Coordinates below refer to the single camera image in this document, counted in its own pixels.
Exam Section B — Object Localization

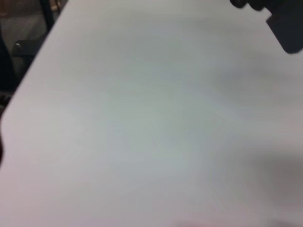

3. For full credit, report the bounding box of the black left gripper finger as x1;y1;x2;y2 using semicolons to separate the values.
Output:
231;0;303;54

